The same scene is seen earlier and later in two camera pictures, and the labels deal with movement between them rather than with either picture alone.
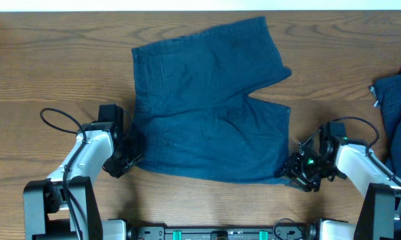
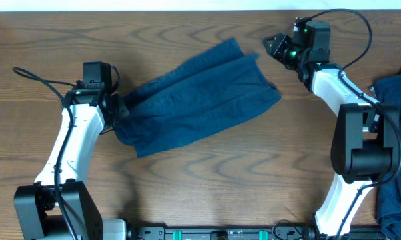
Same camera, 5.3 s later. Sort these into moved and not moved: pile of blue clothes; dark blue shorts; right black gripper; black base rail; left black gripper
Moved: dark blue shorts; right black gripper; left black gripper
Not moved: black base rail; pile of blue clothes
